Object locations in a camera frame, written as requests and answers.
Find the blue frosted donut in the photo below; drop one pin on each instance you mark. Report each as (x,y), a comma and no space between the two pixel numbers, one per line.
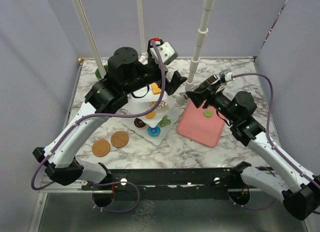
(154,131)

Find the white tiered serving stand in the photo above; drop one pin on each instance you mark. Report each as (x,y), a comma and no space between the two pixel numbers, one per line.
(143,100)

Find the white pvc frame right pole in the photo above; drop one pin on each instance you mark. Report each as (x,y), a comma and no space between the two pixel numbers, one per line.
(200,38)

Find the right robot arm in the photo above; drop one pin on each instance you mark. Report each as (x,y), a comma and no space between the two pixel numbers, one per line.
(295,186)

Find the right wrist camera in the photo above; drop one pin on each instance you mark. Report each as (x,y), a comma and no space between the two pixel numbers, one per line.
(226,75)

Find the white pvc frame pole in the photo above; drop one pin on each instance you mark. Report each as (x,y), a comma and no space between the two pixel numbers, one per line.
(144,55)
(78,6)
(200,38)

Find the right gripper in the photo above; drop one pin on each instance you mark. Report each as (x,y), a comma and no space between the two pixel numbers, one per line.
(203,92)

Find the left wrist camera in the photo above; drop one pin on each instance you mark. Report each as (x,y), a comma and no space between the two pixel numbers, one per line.
(166,51)

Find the chocolate swiss roll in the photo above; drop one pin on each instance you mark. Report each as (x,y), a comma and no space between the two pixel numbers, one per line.
(162,105)

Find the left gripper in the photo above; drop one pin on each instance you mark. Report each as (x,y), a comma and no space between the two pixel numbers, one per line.
(175,80)

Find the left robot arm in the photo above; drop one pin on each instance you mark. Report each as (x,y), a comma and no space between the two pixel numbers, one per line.
(126,74)

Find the white pvc frame middle pole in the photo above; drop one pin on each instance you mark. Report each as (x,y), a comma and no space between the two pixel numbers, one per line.
(144,55)

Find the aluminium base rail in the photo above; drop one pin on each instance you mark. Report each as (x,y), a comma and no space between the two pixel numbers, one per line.
(217,179)

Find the green round pastry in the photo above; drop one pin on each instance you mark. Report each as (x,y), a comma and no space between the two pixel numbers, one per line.
(207,113)

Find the yellow round biscuit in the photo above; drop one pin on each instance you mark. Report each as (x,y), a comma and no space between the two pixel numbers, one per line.
(150,115)

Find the green ceramic mug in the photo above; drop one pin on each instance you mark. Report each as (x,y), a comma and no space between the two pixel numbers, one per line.
(98,74)

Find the white pvc frame left pole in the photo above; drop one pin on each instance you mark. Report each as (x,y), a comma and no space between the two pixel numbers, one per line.
(78,6)

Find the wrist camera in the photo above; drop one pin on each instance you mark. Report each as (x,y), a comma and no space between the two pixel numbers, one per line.
(166,51)
(226,75)

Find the pink serving tray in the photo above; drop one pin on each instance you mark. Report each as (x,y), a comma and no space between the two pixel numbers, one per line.
(195,126)

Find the wooden coaster near stand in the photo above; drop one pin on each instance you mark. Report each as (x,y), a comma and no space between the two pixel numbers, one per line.
(119,139)

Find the wooden coaster near edge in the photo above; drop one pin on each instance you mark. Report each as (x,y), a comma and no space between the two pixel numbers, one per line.
(101,148)

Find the chocolate donut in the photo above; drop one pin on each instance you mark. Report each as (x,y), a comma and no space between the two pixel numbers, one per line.
(138,123)

